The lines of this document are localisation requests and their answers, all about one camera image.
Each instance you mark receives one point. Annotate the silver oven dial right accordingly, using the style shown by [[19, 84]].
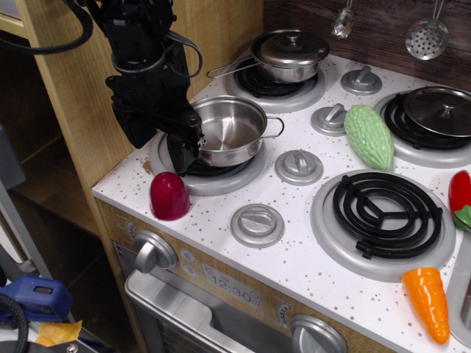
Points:
[[314, 335]]

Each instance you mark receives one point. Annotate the silver oven dial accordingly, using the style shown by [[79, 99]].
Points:
[[314, 335], [153, 252]]

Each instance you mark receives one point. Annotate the wooden shelf cabinet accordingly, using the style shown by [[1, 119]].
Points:
[[56, 111]]

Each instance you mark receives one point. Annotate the black front right burner coil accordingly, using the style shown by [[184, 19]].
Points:
[[389, 216]]

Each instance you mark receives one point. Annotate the grey stove knob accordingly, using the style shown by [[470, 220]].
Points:
[[299, 167], [361, 82], [257, 226], [329, 120]]

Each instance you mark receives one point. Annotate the red toy sweet potato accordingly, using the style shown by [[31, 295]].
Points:
[[169, 197]]

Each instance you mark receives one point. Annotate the silver oven dial left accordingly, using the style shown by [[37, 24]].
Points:
[[153, 252]]

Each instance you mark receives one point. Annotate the blue clamp tool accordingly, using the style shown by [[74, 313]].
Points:
[[43, 300]]

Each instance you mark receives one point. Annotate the grey stove knob centre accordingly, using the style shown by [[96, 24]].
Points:
[[299, 167]]

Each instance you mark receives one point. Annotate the steel pot lid on pot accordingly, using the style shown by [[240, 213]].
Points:
[[289, 48]]

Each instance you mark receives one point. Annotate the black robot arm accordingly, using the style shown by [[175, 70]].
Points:
[[135, 30]]

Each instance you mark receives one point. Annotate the red toy pepper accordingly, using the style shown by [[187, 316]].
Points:
[[459, 199]]

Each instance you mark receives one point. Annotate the orange toy carrot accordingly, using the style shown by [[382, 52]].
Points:
[[427, 296]]

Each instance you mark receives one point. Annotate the silver oven door handle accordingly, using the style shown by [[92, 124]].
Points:
[[177, 316]]

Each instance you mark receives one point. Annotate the grey stove knob upper middle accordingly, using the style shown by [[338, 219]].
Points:
[[329, 120]]

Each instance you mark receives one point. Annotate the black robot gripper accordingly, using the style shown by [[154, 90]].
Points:
[[151, 95]]

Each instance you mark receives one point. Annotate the steel pot with handle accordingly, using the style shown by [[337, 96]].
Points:
[[271, 72]]

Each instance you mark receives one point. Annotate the hanging steel slotted ladle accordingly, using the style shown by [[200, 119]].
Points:
[[428, 38]]

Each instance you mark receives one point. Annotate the steel lid on right burner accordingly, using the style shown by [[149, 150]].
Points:
[[442, 110]]

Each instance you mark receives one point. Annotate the digital oven clock display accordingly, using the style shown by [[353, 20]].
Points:
[[232, 286]]

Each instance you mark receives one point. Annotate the steel pan without lid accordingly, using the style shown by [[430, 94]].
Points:
[[233, 129]]

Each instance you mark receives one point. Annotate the grey stove knob rear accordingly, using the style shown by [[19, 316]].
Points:
[[361, 82]]

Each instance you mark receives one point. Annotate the green toy bitter gourd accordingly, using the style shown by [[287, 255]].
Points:
[[369, 136]]

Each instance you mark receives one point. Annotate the hanging steel spoon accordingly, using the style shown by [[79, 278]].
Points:
[[343, 22]]

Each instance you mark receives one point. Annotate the grey stove knob front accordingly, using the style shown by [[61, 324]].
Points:
[[257, 226]]

